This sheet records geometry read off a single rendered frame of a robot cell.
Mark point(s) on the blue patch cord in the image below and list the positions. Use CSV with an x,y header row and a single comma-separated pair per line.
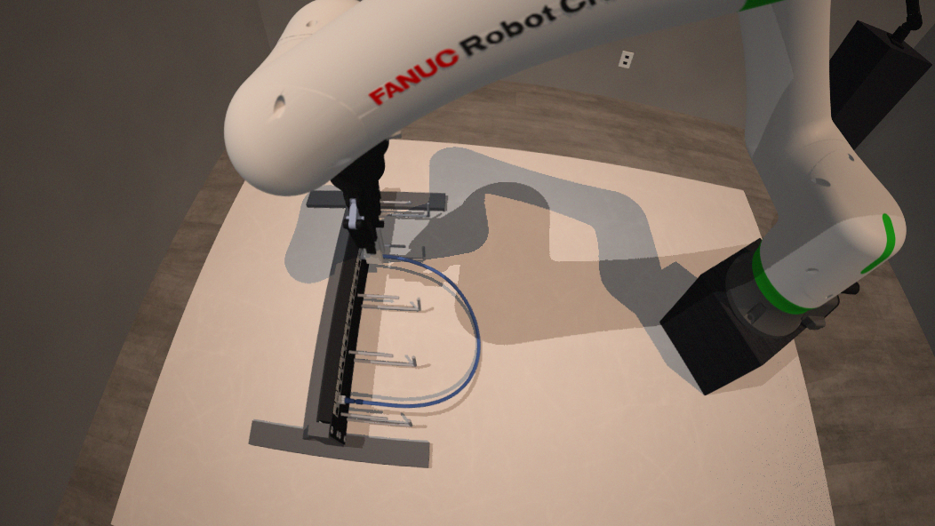
x,y
425,404

